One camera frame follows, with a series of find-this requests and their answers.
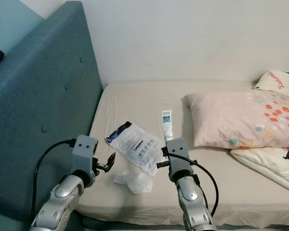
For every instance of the white printed plastic bag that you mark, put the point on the white printed plastic bag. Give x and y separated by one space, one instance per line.
137 147

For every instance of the white green printed tube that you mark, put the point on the white green printed tube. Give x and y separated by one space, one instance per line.
166 125

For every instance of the white tissue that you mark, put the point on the white tissue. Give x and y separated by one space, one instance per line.
132 183

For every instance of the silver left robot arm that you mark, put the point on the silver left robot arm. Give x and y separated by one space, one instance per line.
62 207

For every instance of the beige bed mattress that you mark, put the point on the beige bed mattress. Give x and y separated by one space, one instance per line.
139 101

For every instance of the pink patterned pillow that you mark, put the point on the pink patterned pillow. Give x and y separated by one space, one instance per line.
236 120

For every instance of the teal upholstered headboard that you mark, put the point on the teal upholstered headboard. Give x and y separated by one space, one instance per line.
38 96

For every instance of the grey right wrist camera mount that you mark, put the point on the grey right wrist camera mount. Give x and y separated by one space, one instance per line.
178 156

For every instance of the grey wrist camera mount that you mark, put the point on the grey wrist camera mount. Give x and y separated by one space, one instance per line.
84 154
178 156

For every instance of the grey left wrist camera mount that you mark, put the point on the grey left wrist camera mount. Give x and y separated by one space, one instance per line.
84 154

